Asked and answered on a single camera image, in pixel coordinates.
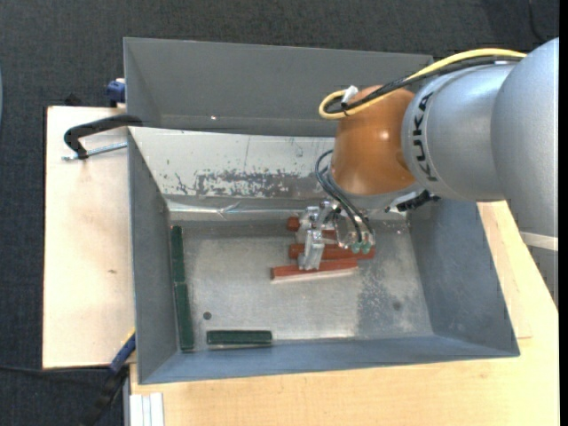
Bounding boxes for black cylinder on white bracket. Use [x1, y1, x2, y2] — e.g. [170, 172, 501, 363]
[383, 190, 442, 215]

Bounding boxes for pale wood board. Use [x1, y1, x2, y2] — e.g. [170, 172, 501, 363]
[42, 106, 137, 370]

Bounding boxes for grey metal bin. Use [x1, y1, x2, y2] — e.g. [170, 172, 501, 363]
[122, 36, 521, 385]

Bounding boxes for dark green flat block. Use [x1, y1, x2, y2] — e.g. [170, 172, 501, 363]
[205, 329, 273, 347]
[173, 281, 195, 352]

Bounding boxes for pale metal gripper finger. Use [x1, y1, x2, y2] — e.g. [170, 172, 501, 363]
[296, 208, 320, 244]
[302, 231, 324, 271]

